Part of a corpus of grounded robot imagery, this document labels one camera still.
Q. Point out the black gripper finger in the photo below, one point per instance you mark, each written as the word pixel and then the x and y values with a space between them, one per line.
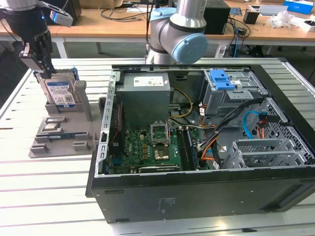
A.
pixel 45 49

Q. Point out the hard disk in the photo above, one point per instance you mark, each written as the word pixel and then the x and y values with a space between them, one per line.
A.
pixel 59 93

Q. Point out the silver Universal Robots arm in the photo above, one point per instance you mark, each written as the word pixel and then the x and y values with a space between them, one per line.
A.
pixel 162 32

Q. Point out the grey metal disk bay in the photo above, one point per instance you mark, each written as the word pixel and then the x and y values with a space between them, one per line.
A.
pixel 261 157

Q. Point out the silver CPU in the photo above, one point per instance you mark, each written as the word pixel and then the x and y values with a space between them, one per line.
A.
pixel 52 126

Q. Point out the blue RAM stick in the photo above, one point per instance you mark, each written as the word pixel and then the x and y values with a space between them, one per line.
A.
pixel 64 135

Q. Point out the grey parts rack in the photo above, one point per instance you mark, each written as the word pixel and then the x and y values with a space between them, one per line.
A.
pixel 71 147

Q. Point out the grey power supply unit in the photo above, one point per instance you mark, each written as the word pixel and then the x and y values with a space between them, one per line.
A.
pixel 142 103

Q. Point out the green motherboard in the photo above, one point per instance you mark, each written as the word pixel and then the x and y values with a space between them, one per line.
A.
pixel 137 150

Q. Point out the CPU socket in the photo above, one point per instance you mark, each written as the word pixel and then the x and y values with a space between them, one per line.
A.
pixel 161 153

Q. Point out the black expansion slot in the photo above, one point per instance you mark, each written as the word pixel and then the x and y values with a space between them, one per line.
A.
pixel 160 169

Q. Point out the black RAM slot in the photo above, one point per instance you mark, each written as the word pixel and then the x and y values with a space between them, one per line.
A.
pixel 183 150

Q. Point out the blue plastic cage latch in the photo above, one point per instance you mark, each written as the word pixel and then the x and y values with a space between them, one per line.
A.
pixel 221 81

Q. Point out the dark RAM stick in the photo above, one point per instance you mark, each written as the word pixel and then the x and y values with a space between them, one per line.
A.
pixel 193 152

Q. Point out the grey metal drive cage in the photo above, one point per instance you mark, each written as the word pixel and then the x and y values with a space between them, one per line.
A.
pixel 221 103

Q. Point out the small black box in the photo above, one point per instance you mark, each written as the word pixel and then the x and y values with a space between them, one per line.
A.
pixel 251 17

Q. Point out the black open PC case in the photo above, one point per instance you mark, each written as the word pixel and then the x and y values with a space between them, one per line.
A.
pixel 197 196

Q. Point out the grey flat box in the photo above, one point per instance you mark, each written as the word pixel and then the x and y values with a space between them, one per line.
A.
pixel 273 9

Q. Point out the clear plastic bag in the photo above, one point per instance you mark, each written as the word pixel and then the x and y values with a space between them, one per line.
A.
pixel 280 19

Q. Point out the blue cardboard box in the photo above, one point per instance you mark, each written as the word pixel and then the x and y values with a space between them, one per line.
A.
pixel 297 6

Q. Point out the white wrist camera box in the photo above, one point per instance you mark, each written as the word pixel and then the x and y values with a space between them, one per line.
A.
pixel 30 62

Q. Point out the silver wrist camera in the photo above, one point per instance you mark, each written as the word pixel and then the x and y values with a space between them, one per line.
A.
pixel 61 18

